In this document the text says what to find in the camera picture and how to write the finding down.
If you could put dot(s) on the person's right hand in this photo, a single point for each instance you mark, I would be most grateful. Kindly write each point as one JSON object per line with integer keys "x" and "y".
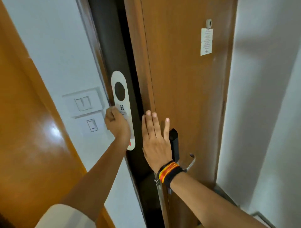
{"x": 155, "y": 145}

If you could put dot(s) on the person's left hand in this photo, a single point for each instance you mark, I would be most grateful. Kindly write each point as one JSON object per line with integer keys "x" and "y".
{"x": 117, "y": 126}

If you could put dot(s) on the person's right little finger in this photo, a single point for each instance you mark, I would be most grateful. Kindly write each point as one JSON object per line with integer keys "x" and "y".
{"x": 166, "y": 130}

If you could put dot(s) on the person's left fingers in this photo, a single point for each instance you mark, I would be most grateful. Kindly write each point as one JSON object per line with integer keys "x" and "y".
{"x": 111, "y": 111}

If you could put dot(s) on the person's right middle finger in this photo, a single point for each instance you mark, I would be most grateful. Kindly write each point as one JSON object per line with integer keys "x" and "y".
{"x": 148, "y": 123}

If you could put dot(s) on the white door hanger sign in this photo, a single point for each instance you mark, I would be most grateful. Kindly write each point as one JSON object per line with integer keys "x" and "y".
{"x": 122, "y": 79}

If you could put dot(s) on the person's right forearm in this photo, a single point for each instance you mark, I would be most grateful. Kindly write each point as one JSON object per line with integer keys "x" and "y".
{"x": 211, "y": 202}

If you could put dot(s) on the person's left forearm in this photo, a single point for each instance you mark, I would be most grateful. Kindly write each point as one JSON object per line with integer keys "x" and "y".
{"x": 98, "y": 173}

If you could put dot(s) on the black electronic door lock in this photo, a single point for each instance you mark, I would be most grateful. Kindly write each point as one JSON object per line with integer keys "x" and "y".
{"x": 174, "y": 143}

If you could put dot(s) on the black striped wristband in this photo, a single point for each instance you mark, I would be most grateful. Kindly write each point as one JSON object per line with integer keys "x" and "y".
{"x": 171, "y": 172}

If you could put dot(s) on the brown wooden door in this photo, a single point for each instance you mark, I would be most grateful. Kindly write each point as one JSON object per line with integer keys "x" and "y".
{"x": 188, "y": 89}

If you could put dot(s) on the silver door edge plate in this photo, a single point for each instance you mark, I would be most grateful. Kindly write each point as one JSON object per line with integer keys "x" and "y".
{"x": 161, "y": 202}

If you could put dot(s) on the glossy orange wooden panel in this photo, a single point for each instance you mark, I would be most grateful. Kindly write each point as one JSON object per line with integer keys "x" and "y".
{"x": 28, "y": 141}

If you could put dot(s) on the white paper notice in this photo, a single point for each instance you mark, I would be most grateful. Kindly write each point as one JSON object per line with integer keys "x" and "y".
{"x": 206, "y": 42}

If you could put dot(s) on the grey peephole cover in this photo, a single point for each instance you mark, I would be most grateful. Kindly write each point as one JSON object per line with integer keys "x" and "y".
{"x": 209, "y": 23}

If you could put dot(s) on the white shirt sleeve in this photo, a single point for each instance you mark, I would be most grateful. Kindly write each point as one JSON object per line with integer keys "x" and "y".
{"x": 63, "y": 217}

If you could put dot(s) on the white single wall switch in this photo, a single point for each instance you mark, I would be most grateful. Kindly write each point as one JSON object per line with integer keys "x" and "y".
{"x": 92, "y": 125}

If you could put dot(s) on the white double switch panel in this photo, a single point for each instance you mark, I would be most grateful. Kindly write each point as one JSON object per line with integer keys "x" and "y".
{"x": 82, "y": 102}

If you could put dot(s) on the dark brown door frame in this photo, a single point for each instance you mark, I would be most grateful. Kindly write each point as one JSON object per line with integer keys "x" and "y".
{"x": 105, "y": 35}

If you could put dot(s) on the grey metal rail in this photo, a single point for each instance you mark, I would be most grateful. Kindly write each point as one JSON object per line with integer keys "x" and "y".
{"x": 262, "y": 218}

